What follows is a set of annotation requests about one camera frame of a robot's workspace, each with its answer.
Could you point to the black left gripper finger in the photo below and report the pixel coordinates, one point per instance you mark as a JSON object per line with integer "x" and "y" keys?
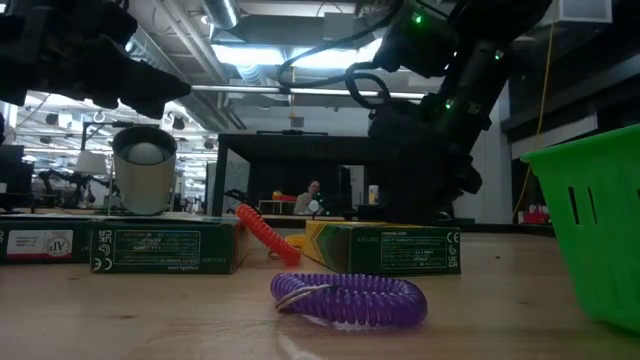
{"x": 150, "y": 82}
{"x": 135, "y": 102}

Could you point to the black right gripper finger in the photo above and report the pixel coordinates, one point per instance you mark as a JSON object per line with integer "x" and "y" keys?
{"x": 402, "y": 197}
{"x": 435, "y": 197}

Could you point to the Crayola crayon box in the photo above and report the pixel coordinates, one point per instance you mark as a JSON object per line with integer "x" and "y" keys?
{"x": 165, "y": 247}
{"x": 45, "y": 245}
{"x": 400, "y": 250}

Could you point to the white cylindrical cup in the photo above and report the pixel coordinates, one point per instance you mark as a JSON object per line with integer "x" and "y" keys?
{"x": 145, "y": 190}

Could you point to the black table frame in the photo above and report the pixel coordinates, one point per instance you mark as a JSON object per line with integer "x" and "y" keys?
{"x": 300, "y": 147}

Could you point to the green plastic basket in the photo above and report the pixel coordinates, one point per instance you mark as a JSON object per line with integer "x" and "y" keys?
{"x": 610, "y": 225}

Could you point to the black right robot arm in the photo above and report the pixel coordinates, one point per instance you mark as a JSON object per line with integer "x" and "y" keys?
{"x": 475, "y": 65}

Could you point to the white bottle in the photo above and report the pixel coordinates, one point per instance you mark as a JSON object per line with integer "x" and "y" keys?
{"x": 373, "y": 195}

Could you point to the white lampshade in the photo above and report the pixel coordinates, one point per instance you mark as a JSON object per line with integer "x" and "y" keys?
{"x": 91, "y": 162}

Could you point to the long LED light bar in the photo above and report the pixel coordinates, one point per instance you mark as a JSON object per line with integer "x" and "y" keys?
{"x": 240, "y": 88}

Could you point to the person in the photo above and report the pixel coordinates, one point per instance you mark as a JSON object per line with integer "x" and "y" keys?
{"x": 306, "y": 197}

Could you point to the red box with white top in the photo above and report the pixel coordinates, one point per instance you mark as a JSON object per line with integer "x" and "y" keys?
{"x": 535, "y": 217}

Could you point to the black monitor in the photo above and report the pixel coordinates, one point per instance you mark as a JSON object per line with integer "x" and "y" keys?
{"x": 12, "y": 175}

